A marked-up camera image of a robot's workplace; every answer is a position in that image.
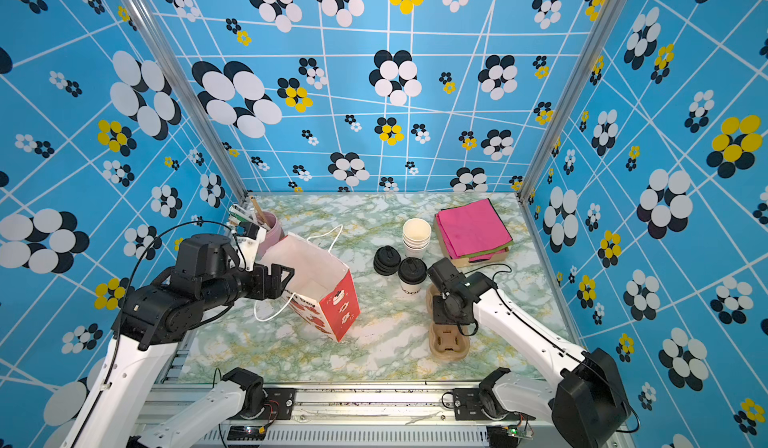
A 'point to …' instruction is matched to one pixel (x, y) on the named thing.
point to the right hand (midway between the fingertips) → (445, 315)
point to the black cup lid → (412, 271)
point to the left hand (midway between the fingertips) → (280, 268)
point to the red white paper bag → (321, 289)
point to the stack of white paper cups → (416, 234)
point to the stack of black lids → (387, 260)
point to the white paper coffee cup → (411, 289)
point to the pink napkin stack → (473, 231)
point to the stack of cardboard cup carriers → (447, 341)
